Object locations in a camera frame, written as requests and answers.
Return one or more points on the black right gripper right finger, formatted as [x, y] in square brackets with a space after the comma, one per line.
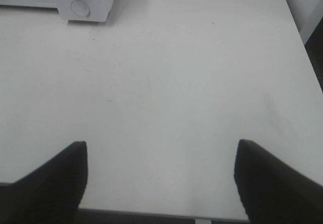
[273, 192]

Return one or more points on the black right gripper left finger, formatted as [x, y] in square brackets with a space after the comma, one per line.
[51, 193]

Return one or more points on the round door release button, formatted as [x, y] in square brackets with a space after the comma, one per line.
[80, 8]

